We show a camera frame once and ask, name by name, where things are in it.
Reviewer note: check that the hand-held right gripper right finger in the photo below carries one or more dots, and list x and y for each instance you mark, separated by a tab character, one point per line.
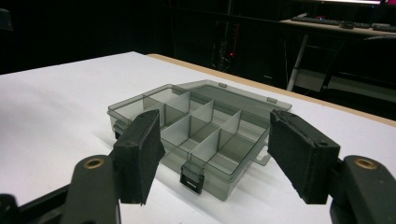
299	152

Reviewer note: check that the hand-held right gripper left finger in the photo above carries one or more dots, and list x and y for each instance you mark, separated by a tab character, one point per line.
137	155

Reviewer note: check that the clear grey compartment organizer box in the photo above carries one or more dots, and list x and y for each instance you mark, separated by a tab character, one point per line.
214	130

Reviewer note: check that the white desk leg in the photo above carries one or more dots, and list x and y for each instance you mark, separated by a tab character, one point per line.
298	62

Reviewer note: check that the dark equipment with red light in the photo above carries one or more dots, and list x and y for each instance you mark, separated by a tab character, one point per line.
229	46

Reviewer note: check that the wooden desk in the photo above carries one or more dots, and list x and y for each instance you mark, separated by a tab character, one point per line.
323	28

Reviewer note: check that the black keyboard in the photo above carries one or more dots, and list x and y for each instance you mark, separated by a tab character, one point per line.
314	21

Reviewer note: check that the dark round object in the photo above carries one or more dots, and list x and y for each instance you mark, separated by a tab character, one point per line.
346	25

